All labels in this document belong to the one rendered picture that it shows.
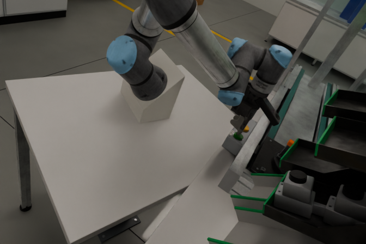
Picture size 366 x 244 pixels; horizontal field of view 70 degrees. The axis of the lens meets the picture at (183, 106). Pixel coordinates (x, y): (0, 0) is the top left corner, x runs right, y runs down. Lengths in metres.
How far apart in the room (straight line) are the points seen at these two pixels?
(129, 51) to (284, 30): 5.19
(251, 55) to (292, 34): 5.06
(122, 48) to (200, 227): 0.62
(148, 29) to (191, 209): 0.60
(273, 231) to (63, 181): 0.58
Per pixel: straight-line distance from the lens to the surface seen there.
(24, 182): 1.61
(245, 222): 0.76
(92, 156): 0.93
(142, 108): 1.03
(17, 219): 1.81
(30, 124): 1.02
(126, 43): 0.92
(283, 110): 1.45
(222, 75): 0.73
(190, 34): 0.62
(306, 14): 5.83
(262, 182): 0.85
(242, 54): 0.85
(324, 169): 0.68
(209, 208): 0.91
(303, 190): 0.52
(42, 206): 1.83
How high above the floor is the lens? 1.57
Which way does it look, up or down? 35 degrees down
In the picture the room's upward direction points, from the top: 22 degrees clockwise
